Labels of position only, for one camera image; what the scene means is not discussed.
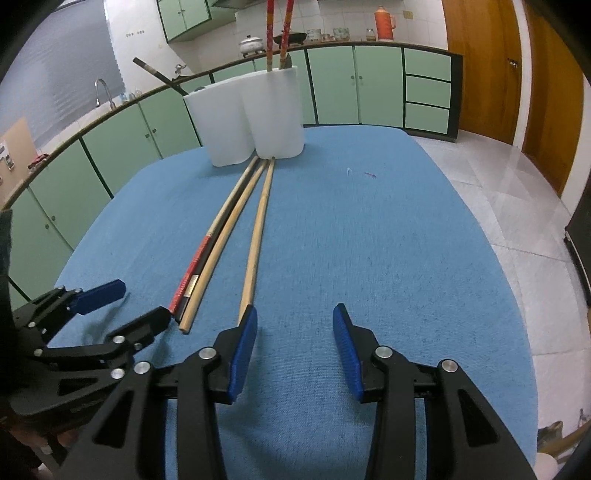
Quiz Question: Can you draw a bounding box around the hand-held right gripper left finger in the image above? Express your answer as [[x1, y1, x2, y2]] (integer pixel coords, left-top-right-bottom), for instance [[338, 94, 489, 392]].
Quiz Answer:
[[69, 305, 258, 480]]

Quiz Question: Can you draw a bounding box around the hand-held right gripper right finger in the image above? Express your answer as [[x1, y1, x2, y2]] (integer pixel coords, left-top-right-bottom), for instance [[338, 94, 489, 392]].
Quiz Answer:
[[332, 303, 539, 480]]

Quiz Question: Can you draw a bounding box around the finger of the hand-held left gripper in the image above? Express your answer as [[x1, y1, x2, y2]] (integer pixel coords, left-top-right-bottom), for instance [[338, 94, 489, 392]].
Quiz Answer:
[[34, 306, 172, 377], [11, 279, 127, 346]]

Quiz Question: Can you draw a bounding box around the red-end wooden chopstick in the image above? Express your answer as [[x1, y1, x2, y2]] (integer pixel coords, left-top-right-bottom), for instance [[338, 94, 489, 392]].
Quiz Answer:
[[169, 155, 260, 313]]

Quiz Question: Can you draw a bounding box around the black chopstick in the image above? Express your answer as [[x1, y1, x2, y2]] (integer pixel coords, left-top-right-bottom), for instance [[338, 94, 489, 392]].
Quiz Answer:
[[132, 57, 188, 97], [174, 159, 266, 324]]

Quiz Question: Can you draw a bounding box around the plain wooden chopstick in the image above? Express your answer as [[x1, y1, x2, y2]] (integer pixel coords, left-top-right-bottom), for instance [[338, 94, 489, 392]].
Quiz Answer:
[[237, 157, 277, 326], [178, 158, 273, 335]]

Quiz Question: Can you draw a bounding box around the white double utensil holder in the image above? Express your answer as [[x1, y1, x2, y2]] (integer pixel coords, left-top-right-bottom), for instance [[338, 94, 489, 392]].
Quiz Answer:
[[183, 66, 305, 167]]

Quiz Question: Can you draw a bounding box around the person's left hand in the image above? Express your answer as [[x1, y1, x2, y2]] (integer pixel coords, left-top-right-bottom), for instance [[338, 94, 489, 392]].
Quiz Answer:
[[0, 408, 86, 480]]

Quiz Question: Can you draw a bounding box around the blue table mat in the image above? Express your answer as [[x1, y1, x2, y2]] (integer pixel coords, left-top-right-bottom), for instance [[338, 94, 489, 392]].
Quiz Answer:
[[46, 124, 541, 480]]

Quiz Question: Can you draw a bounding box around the cardboard box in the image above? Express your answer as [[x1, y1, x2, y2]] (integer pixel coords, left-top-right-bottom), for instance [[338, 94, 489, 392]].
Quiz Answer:
[[0, 117, 38, 204]]

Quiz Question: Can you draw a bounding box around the metal sink faucet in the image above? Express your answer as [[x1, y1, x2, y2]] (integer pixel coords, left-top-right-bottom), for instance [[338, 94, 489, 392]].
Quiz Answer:
[[95, 78, 116, 110]]

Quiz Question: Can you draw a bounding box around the grey window blind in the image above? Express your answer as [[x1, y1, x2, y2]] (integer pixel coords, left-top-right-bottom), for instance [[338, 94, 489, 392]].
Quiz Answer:
[[0, 0, 127, 153]]

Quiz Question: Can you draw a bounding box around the black glass cabinet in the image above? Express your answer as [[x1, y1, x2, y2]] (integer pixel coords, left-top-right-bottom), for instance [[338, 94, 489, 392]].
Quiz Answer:
[[563, 203, 591, 308]]

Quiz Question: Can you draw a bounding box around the green base cabinet with drawers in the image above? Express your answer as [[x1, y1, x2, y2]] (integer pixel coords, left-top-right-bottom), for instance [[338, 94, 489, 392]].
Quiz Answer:
[[210, 44, 464, 141]]

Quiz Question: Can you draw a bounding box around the silver cooking pot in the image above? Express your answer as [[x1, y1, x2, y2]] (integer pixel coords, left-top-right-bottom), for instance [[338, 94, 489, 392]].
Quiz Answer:
[[239, 34, 265, 57]]

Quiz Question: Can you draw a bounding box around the wooden door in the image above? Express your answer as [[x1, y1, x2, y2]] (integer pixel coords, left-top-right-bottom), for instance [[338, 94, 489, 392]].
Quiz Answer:
[[441, 0, 522, 146], [522, 0, 587, 197]]

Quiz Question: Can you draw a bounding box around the orange thermos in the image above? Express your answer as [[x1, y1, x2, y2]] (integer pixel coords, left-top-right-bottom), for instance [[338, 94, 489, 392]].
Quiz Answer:
[[374, 6, 397, 43]]

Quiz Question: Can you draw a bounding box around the green wall cabinet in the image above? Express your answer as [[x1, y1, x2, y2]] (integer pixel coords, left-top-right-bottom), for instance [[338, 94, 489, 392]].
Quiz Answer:
[[157, 0, 213, 43]]

